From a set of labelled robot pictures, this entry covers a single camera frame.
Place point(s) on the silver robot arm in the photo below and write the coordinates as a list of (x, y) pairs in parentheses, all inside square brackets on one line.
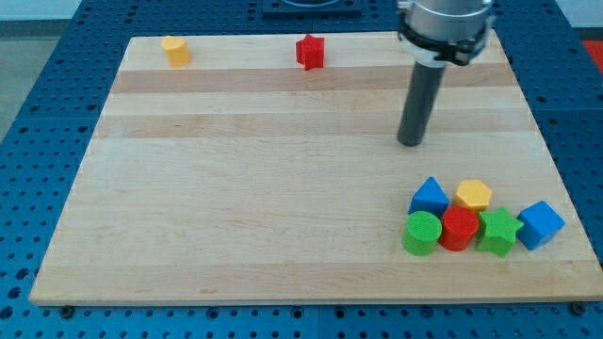
[(442, 32)]

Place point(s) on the red star block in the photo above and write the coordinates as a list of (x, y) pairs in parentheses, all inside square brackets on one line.
[(310, 52)]

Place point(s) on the green star block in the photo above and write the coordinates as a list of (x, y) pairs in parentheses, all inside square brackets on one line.
[(498, 231)]

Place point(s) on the wooden board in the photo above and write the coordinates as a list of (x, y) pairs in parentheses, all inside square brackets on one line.
[(242, 178)]

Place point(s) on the blue triangle block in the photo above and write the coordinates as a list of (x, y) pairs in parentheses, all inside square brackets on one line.
[(430, 197)]

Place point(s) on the green cylinder block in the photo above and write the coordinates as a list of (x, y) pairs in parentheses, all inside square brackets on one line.
[(421, 234)]

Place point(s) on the dark cylindrical pointer rod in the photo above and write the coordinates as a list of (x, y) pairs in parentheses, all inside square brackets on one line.
[(422, 92)]

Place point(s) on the red cylinder block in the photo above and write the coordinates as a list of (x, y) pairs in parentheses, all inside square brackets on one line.
[(459, 226)]

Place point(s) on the yellow heart block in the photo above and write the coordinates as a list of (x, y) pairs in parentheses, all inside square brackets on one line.
[(176, 51)]

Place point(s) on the yellow hexagon block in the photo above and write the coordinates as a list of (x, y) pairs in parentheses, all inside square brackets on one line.
[(472, 194)]

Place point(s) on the blue cube block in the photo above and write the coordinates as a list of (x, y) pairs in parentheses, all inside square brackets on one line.
[(541, 223)]

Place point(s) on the blue perforated table plate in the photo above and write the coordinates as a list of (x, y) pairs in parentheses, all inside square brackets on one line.
[(43, 147)]

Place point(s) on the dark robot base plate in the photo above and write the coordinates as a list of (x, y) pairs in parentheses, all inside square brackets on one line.
[(281, 8)]

